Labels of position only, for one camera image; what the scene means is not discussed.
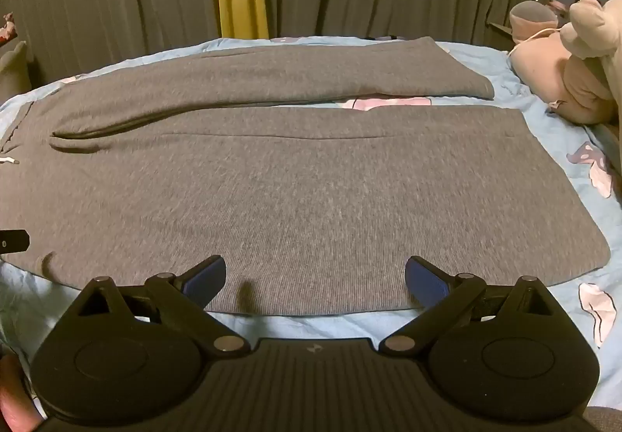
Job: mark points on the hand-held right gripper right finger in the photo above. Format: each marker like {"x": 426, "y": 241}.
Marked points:
{"x": 427, "y": 277}

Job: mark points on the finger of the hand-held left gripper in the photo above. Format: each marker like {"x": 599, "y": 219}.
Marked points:
{"x": 14, "y": 240}

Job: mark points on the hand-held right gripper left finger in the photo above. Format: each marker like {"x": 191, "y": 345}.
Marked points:
{"x": 206, "y": 277}

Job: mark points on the gray pants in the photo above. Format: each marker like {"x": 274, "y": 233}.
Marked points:
{"x": 301, "y": 179}

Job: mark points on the person's bare leg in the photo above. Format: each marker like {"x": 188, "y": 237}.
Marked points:
{"x": 14, "y": 393}

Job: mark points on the gray plush toy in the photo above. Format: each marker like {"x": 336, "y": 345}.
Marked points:
{"x": 13, "y": 72}

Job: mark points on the small pink toy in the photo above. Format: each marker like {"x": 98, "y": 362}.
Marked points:
{"x": 7, "y": 27}

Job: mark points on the blue printed bed sheet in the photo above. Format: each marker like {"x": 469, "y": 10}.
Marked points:
{"x": 544, "y": 87}

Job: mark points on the person's gray clothing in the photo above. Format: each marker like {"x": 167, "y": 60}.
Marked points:
{"x": 605, "y": 420}

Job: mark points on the pink plush toy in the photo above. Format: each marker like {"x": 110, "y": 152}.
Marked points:
{"x": 544, "y": 62}

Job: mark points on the cream plush toy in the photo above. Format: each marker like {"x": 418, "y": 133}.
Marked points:
{"x": 595, "y": 23}

